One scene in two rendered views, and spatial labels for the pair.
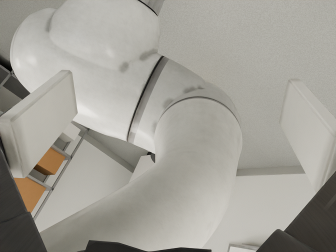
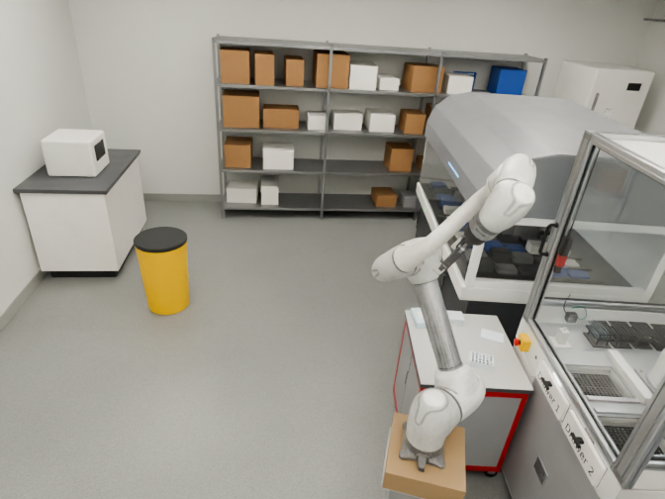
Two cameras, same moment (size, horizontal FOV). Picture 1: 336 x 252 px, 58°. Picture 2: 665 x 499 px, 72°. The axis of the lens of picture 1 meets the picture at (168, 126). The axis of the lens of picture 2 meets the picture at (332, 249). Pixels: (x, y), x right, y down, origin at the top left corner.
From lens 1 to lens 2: 153 cm
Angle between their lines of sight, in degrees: 36
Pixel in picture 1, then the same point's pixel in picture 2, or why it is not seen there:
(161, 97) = not seen: hidden behind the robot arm
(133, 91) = not seen: hidden behind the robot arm
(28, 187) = (240, 119)
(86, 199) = (162, 133)
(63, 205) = (184, 115)
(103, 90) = not seen: hidden behind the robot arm
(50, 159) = (237, 156)
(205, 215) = (434, 247)
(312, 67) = (143, 426)
